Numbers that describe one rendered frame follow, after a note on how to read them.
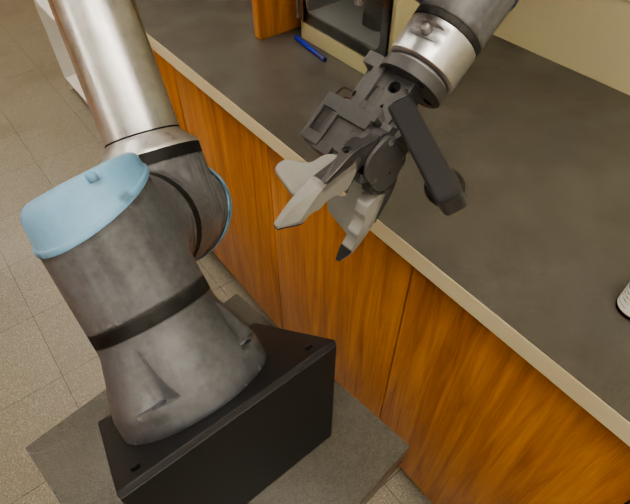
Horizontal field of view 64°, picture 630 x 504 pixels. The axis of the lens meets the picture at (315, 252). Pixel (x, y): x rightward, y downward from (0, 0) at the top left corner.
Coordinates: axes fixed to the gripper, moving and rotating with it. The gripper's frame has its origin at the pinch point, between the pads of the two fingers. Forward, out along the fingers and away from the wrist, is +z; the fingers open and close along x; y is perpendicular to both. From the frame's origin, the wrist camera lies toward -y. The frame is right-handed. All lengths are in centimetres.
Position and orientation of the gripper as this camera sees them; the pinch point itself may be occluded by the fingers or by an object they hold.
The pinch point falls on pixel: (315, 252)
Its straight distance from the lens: 50.5
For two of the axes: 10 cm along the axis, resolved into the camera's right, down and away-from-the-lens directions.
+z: -5.8, 8.1, 0.8
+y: -7.1, -5.5, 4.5
